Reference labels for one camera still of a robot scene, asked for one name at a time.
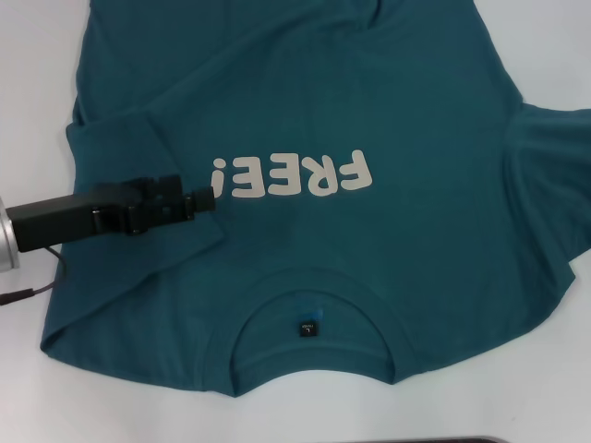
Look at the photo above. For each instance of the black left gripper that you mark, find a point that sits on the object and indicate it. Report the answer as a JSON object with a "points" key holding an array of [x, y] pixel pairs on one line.
{"points": [[51, 221]]}

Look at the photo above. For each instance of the teal t-shirt with FREE print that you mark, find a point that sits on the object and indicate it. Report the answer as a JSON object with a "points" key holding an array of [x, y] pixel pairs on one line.
{"points": [[277, 92]]}

